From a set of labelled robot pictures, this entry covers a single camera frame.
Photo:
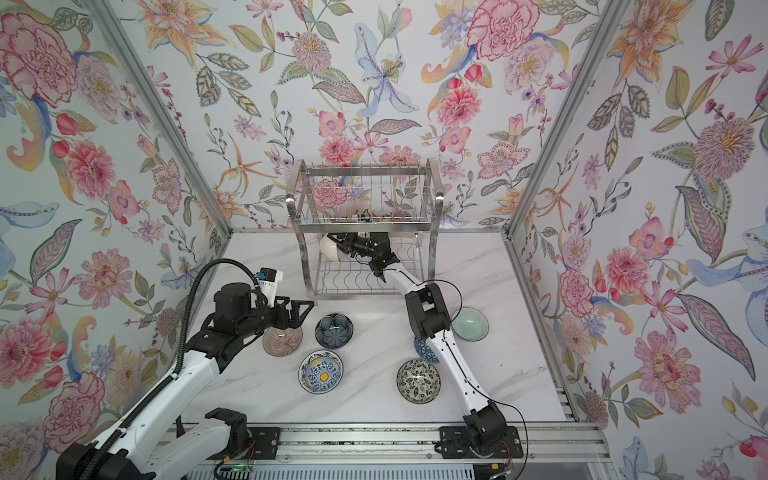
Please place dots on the black white floral bowl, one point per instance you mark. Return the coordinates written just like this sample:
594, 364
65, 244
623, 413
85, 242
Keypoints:
418, 382

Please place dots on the pale green bowl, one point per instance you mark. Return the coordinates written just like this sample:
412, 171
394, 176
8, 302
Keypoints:
471, 325

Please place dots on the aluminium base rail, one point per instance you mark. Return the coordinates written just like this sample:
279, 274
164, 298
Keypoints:
532, 442

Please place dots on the blue geometric red bowl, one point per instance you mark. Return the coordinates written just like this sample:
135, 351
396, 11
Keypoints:
424, 351

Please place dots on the pink striped bowl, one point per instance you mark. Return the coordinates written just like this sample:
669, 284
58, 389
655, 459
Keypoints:
281, 342

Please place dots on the blue yellow patterned bowl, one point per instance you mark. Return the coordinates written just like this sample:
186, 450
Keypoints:
320, 372

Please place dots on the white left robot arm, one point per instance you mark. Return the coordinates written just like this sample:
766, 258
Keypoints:
130, 449

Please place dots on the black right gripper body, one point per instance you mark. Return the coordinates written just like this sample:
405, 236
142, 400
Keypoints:
365, 248

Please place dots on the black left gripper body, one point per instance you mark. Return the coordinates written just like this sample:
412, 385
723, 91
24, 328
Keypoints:
259, 320

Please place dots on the stainless steel dish rack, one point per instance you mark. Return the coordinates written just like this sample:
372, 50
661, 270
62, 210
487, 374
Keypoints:
407, 202

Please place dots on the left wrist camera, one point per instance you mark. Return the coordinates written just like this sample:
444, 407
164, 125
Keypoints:
268, 280

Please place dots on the cream white bowl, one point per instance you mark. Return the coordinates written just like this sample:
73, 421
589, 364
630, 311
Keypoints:
329, 249

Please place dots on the dark petal pattern bowl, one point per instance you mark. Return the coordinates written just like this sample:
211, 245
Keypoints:
334, 331

